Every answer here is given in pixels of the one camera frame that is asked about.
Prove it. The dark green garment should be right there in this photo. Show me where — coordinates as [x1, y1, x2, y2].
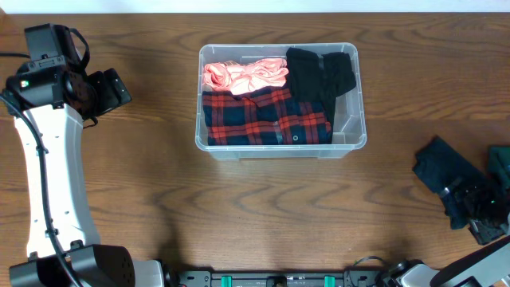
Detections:
[488, 146, 509, 191]

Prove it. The dark navy garment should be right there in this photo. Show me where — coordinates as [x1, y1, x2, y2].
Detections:
[412, 137, 490, 230]

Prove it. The pink garment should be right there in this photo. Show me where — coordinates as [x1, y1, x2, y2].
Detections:
[202, 58, 289, 95]

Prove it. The red navy plaid shirt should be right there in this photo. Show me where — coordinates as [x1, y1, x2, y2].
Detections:
[202, 86, 332, 146]

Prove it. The black garment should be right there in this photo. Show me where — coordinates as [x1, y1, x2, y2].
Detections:
[321, 96, 336, 126]
[286, 48, 357, 102]

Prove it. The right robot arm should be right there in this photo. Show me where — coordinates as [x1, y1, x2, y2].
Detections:
[380, 187, 509, 286]

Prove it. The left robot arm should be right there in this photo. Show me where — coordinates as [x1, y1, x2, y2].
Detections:
[1, 24, 165, 286]

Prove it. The clear plastic storage container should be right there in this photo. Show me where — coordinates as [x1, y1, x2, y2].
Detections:
[195, 42, 367, 161]

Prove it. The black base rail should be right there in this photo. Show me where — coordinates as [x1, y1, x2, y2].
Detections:
[173, 269, 384, 287]

